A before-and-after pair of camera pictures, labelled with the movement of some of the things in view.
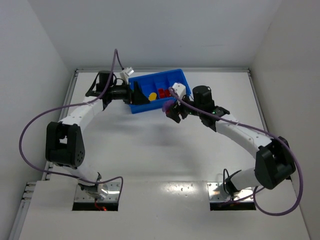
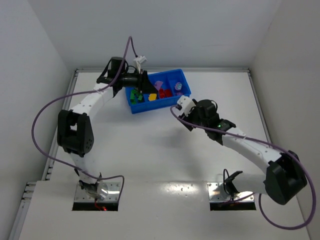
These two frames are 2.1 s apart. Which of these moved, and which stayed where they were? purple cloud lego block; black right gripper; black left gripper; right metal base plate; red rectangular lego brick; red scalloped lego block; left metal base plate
Moved: black right gripper; purple cloud lego block; black left gripper
Stayed: right metal base plate; left metal base plate; red rectangular lego brick; red scalloped lego block
